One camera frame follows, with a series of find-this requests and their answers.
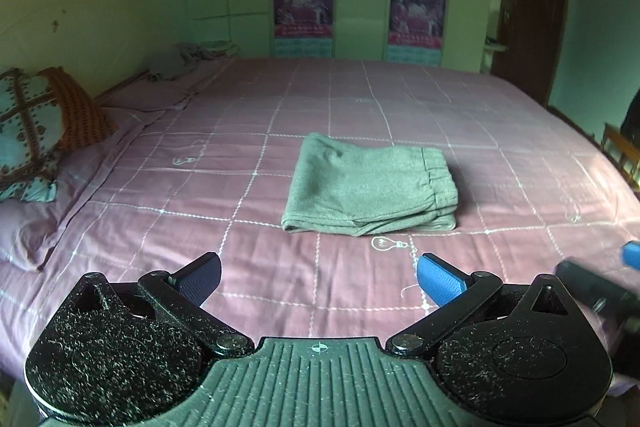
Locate grey-green knit pants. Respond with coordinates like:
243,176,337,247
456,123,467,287
281,133,459,236

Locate pink pillow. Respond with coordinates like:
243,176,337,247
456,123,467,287
1,107,164,271
96,57,234,112

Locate pink checked bed sheet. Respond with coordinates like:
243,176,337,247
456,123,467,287
1,58,639,377

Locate orange patterned pillow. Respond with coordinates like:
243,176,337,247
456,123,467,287
39,67,117,153

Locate blue patterned pillow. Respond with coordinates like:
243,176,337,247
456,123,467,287
1,68,64,202

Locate dark brown door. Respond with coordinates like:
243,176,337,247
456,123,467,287
491,0,568,106

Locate grey crumpled garment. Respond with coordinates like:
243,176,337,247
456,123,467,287
149,42,216,81

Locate lower right pink poster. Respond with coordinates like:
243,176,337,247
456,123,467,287
385,0,447,67

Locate pink poster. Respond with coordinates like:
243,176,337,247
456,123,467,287
385,0,447,67
272,0,334,58

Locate cream wooden headboard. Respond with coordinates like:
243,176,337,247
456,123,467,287
1,0,167,95

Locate lower left pink poster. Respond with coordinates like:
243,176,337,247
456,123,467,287
272,0,334,58

